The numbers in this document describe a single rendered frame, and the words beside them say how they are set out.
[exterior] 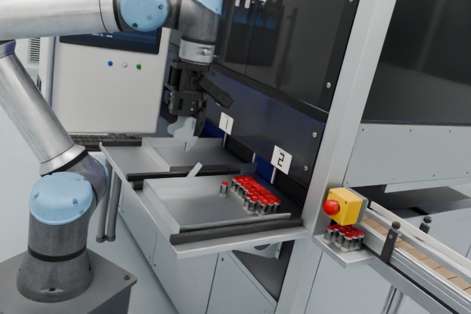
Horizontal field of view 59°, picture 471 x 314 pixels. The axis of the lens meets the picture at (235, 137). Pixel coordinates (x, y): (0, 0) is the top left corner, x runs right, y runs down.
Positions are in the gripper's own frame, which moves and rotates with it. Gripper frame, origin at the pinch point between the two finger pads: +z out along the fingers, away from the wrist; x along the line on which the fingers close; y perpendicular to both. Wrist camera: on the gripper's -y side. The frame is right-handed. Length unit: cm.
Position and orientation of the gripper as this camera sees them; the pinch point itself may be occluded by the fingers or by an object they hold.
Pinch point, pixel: (189, 146)
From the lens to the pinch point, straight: 99.6
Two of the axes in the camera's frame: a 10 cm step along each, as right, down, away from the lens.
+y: -8.4, 0.0, -5.4
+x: 5.1, 3.5, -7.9
